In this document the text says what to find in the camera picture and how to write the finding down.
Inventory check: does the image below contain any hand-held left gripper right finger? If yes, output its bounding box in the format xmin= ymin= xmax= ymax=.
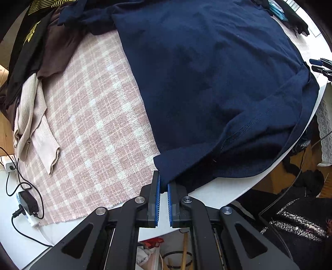
xmin=167 ymin=182 xmax=301 ymax=270

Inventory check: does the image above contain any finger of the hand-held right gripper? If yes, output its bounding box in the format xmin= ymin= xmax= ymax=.
xmin=311 ymin=65 xmax=332 ymax=78
xmin=309 ymin=58 xmax=332 ymax=66

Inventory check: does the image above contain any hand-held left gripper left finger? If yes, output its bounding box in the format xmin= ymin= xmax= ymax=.
xmin=30 ymin=170 xmax=162 ymax=270

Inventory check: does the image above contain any navy blue t-shirt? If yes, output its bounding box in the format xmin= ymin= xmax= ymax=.
xmin=57 ymin=0 xmax=320 ymax=195

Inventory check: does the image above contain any red packet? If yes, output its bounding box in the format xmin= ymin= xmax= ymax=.
xmin=141 ymin=237 xmax=165 ymax=250

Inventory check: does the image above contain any black folded garment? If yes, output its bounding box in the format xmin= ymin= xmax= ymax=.
xmin=253 ymin=0 xmax=310 ymax=35

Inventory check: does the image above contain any white lace cloth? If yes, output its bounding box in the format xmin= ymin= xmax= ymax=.
xmin=317 ymin=96 xmax=332 ymax=167

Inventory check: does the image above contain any light blue folded garment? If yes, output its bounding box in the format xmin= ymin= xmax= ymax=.
xmin=268 ymin=0 xmax=289 ymax=21

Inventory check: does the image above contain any pink plaid blanket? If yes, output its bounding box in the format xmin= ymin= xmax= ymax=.
xmin=8 ymin=25 xmax=315 ymax=226

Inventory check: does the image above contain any white power strip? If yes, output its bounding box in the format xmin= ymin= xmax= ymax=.
xmin=16 ymin=192 xmax=43 ymax=230

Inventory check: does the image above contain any black power adapter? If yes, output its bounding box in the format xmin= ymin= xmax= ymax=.
xmin=19 ymin=191 xmax=39 ymax=216

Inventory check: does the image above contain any person's black tweed jacket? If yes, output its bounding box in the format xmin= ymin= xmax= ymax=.
xmin=237 ymin=153 xmax=332 ymax=270

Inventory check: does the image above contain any beige knit garment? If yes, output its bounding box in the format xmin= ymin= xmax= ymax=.
xmin=13 ymin=73 xmax=61 ymax=175

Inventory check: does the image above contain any brown garment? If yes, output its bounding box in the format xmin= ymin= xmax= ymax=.
xmin=0 ymin=5 xmax=90 ymax=122

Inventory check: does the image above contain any black yellow patterned garment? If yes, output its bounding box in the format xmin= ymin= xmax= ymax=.
xmin=0 ymin=0 xmax=78 ymax=109

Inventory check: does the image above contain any pine plank panel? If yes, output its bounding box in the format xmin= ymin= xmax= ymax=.
xmin=0 ymin=65 xmax=16 ymax=161

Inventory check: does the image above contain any black plug cable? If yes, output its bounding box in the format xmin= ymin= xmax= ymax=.
xmin=11 ymin=206 xmax=54 ymax=247

